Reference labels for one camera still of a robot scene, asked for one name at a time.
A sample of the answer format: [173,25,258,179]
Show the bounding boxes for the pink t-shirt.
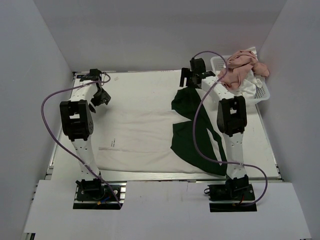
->
[218,50,270,90]

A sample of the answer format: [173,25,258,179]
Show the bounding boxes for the white and green t-shirt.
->
[95,87,227,176]

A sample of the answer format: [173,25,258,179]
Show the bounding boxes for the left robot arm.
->
[59,68,111,182]

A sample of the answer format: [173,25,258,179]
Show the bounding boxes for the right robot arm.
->
[179,56,249,200]

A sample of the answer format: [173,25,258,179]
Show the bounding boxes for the white cloths in basket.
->
[228,47,264,99]

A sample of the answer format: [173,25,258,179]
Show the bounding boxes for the white plastic basket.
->
[210,56,270,105]

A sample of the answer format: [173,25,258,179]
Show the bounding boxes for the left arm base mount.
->
[73,179,126,210]

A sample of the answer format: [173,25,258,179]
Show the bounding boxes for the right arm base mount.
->
[203,175,257,213]

